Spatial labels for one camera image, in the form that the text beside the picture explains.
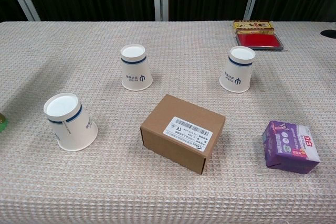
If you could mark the white paper cup blue band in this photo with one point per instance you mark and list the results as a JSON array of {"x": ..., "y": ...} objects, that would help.
[
  {"x": 136, "y": 72},
  {"x": 74, "y": 132},
  {"x": 236, "y": 74}
]

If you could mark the brown cardboard box white label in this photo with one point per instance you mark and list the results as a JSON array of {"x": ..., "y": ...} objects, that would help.
[{"x": 168, "y": 113}]

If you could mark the open red ink pad tin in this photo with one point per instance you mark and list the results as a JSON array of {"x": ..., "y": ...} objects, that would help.
[{"x": 258, "y": 41}]

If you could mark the beige waffle tablecloth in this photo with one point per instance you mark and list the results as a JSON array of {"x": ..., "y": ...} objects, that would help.
[{"x": 78, "y": 182}]

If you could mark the purple printed carton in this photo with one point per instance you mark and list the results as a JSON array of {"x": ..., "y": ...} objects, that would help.
[{"x": 286, "y": 142}]

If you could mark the green round object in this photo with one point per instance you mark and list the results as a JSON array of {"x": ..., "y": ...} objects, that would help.
[{"x": 3, "y": 125}]

